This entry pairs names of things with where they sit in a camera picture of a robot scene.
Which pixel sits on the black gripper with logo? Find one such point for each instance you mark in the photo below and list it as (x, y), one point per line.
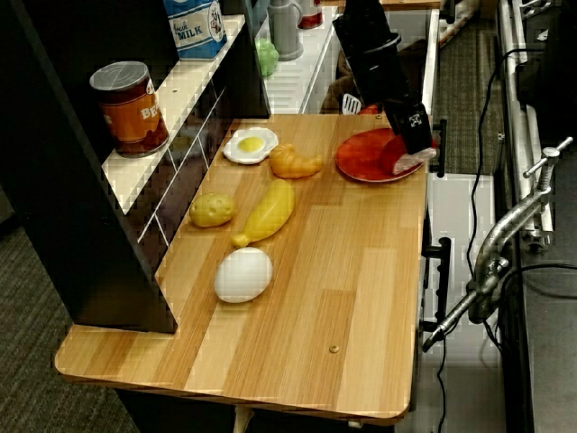
(410, 118)

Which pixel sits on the red and white toy sushi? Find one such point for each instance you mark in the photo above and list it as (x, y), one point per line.
(399, 160)

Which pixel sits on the red round plate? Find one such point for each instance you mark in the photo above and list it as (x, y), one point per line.
(360, 155)

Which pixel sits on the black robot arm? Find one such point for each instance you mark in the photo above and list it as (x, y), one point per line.
(369, 49)

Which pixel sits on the white toy spatula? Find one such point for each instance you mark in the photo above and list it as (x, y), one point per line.
(350, 104)

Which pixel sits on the brown toy in sink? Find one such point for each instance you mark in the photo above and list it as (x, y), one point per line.
(340, 85)

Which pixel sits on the metal screw clamp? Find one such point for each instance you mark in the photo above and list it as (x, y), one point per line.
(496, 243)

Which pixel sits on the orange toy croissant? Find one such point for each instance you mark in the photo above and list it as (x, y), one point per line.
(293, 161)

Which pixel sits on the yellow toy banana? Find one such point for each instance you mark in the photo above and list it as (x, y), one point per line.
(270, 212)

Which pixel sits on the toy fried egg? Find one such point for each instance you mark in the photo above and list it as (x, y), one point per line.
(250, 145)

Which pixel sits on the red and white toy can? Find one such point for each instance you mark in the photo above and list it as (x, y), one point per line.
(310, 12)

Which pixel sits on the grey toy mug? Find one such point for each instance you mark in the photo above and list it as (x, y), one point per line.
(285, 29)

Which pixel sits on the green toy vegetable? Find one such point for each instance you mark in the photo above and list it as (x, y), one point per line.
(266, 56)

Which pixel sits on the yellow toy potato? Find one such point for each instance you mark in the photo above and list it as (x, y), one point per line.
(211, 209)

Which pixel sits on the white toy egg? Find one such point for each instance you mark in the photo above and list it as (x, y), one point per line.
(243, 274)

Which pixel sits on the blue toy milk carton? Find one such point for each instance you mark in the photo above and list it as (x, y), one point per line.
(196, 27)

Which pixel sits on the brown toy beans can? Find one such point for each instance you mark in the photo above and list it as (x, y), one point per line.
(130, 113)

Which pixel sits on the black shelf unit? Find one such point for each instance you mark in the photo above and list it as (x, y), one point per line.
(67, 203)

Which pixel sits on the aluminium frame rail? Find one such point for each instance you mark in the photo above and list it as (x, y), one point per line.
(525, 135)

